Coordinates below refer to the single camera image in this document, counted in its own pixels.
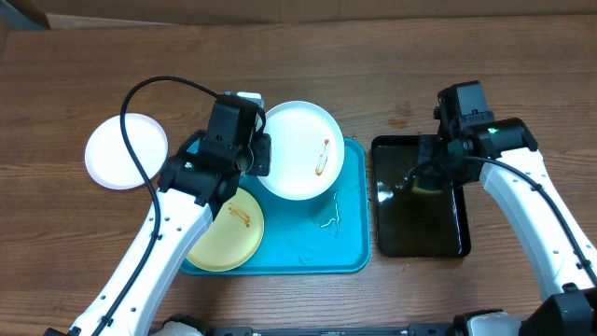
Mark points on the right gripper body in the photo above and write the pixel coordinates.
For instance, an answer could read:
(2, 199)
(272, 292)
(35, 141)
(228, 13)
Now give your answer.
(442, 164)

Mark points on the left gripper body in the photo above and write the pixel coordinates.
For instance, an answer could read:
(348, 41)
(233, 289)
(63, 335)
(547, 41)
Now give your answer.
(256, 161)

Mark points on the green yellow sponge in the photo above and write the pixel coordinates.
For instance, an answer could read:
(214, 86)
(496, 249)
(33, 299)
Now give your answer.
(426, 185)

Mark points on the white plate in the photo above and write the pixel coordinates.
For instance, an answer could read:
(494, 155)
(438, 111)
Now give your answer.
(307, 150)
(108, 161)

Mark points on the yellow plate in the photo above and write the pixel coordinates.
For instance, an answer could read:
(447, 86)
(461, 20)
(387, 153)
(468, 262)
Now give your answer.
(233, 238)

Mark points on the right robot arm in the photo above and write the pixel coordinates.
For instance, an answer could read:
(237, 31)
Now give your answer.
(471, 145)

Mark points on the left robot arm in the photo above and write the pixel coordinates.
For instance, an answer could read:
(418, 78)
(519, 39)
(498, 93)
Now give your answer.
(193, 186)

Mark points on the black water tray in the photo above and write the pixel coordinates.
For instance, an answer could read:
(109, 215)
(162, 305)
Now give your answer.
(410, 224)

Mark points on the teal plastic tray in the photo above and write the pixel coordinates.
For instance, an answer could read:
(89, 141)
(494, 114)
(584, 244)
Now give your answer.
(327, 234)

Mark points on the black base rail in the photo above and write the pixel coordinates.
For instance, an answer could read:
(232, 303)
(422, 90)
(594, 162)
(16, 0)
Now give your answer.
(416, 329)

